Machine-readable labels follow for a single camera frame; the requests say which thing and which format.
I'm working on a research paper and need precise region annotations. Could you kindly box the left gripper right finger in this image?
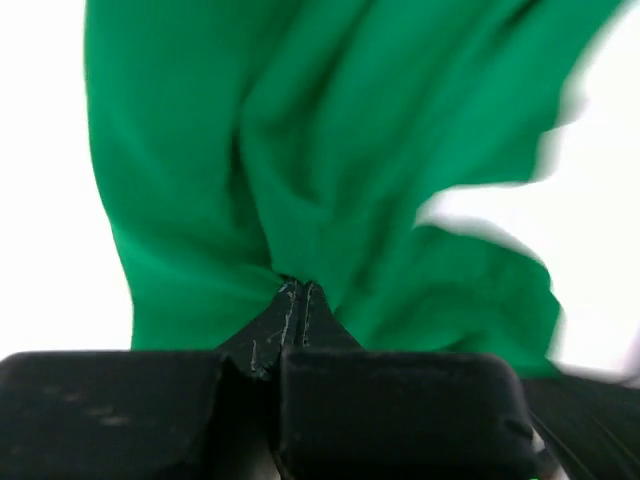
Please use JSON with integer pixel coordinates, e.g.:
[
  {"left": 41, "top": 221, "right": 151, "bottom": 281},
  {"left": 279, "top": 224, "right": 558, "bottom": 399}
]
[{"left": 270, "top": 283, "right": 546, "bottom": 479}]

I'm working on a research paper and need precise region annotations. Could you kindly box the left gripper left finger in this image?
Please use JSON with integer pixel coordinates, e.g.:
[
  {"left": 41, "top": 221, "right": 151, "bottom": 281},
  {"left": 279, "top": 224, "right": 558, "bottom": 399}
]
[{"left": 1, "top": 281, "right": 300, "bottom": 479}]

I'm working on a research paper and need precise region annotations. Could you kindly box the green t shirt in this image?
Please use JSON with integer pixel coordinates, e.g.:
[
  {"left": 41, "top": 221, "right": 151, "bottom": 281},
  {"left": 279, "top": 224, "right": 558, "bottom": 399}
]
[{"left": 84, "top": 1, "right": 619, "bottom": 375}]

